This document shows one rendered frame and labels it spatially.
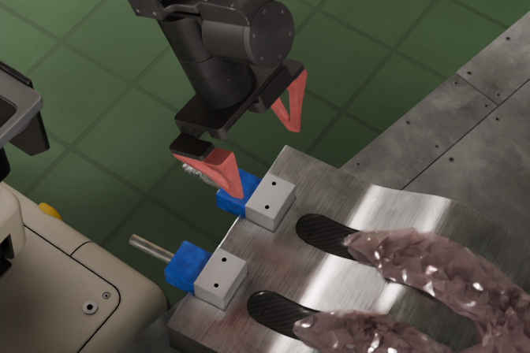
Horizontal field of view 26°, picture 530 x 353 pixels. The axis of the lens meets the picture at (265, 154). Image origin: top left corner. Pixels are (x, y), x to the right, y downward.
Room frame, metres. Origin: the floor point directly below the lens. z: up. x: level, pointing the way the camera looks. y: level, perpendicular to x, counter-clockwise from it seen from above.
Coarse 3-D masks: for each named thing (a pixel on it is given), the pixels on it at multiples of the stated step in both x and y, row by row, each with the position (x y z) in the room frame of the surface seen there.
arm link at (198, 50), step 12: (180, 12) 0.66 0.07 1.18; (168, 24) 0.65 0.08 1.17; (180, 24) 0.65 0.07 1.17; (192, 24) 0.65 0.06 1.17; (168, 36) 0.65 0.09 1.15; (180, 36) 0.65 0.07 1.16; (192, 36) 0.64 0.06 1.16; (180, 48) 0.64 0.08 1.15; (192, 48) 0.64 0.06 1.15; (204, 48) 0.64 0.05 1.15; (180, 60) 0.65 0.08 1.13; (192, 60) 0.64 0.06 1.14; (204, 60) 0.64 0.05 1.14
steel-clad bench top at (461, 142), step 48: (528, 48) 0.92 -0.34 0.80; (432, 96) 0.85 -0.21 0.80; (480, 96) 0.85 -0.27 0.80; (528, 96) 0.85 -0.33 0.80; (384, 144) 0.77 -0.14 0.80; (432, 144) 0.77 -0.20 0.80; (480, 144) 0.77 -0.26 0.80; (528, 144) 0.77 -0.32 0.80; (432, 192) 0.71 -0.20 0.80; (480, 192) 0.71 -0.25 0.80; (528, 192) 0.71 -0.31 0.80; (528, 240) 0.64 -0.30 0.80; (144, 336) 0.52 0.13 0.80
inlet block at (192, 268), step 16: (144, 240) 0.61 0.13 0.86; (160, 256) 0.59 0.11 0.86; (176, 256) 0.58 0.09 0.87; (192, 256) 0.58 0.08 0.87; (208, 256) 0.58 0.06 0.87; (224, 256) 0.58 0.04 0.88; (176, 272) 0.56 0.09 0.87; (192, 272) 0.56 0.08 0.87; (208, 272) 0.56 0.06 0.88; (224, 272) 0.56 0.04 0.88; (240, 272) 0.56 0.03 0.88; (192, 288) 0.55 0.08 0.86; (208, 288) 0.54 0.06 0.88; (224, 288) 0.54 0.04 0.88; (224, 304) 0.53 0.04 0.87
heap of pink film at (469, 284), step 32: (384, 256) 0.57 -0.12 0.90; (416, 256) 0.56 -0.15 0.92; (448, 256) 0.56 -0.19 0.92; (480, 256) 0.57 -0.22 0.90; (448, 288) 0.52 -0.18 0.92; (480, 288) 0.53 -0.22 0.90; (512, 288) 0.53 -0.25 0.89; (320, 320) 0.50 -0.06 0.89; (352, 320) 0.49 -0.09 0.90; (384, 320) 0.49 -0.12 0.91; (480, 320) 0.50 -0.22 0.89; (512, 320) 0.49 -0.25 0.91; (352, 352) 0.46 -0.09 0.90; (384, 352) 0.45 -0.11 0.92; (416, 352) 0.45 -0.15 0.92; (448, 352) 0.46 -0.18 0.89; (480, 352) 0.46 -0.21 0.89; (512, 352) 0.46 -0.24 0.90
